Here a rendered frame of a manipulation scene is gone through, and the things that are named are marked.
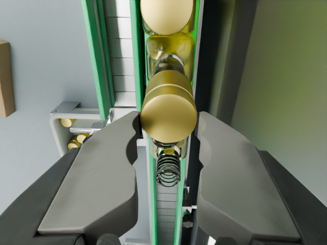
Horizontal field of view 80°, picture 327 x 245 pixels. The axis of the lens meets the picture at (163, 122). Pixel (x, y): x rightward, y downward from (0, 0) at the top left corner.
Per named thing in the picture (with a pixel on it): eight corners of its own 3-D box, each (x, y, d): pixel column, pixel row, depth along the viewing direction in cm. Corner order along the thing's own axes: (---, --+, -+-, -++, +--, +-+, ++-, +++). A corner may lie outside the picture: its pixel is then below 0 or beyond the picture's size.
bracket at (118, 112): (147, 109, 55) (144, 121, 49) (113, 108, 55) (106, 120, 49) (146, 96, 53) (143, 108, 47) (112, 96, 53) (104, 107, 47)
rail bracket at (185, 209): (202, 188, 62) (208, 230, 50) (180, 187, 62) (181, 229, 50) (203, 179, 60) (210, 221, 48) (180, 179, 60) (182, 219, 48)
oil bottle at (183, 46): (184, 54, 41) (193, 93, 22) (156, 54, 41) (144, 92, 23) (185, 24, 38) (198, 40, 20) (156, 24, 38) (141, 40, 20)
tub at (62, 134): (136, 148, 70) (131, 165, 62) (73, 146, 70) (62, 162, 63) (132, 103, 61) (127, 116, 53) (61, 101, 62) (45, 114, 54)
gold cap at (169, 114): (190, 113, 16) (196, 145, 12) (147, 112, 16) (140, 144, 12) (193, 69, 14) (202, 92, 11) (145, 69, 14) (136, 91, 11)
